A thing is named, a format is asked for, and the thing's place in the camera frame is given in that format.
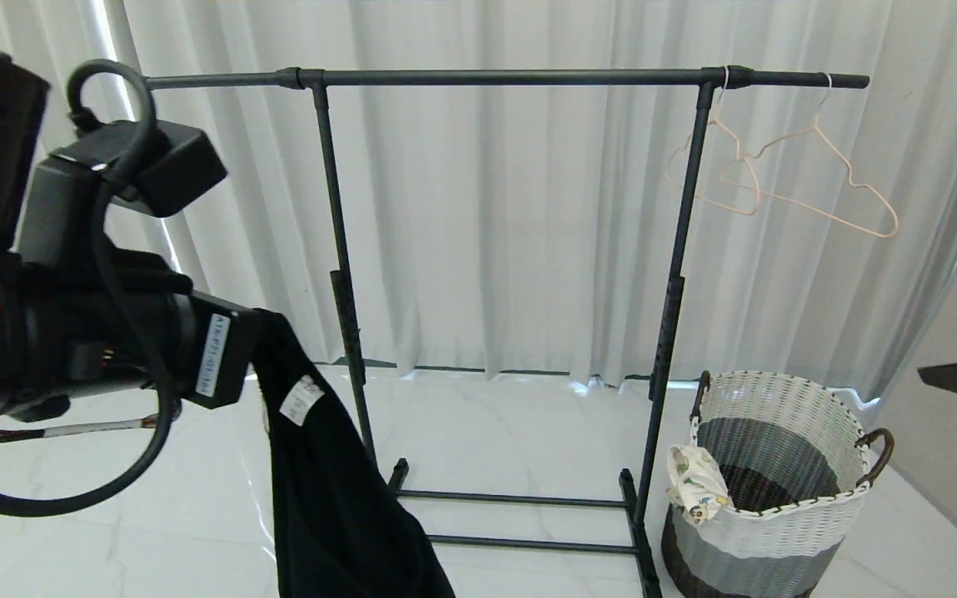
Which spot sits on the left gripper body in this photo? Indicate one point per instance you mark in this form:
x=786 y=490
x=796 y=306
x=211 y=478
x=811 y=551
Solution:
x=184 y=332

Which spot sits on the black garment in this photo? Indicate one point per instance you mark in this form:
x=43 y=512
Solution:
x=337 y=498

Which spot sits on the cream printed garment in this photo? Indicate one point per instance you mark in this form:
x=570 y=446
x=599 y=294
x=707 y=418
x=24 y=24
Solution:
x=694 y=486

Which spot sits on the pink clothes hanger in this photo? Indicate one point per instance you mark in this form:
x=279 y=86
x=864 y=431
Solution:
x=713 y=122
x=817 y=129

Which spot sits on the white laundry basket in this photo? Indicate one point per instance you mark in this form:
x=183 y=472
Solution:
x=777 y=399

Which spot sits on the black clothes rack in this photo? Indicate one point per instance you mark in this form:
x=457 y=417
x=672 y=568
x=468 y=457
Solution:
x=487 y=77

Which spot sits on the white curtain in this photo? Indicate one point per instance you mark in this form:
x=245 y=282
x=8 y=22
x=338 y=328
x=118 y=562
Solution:
x=512 y=232

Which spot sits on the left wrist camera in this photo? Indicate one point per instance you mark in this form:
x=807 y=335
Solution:
x=179 y=166

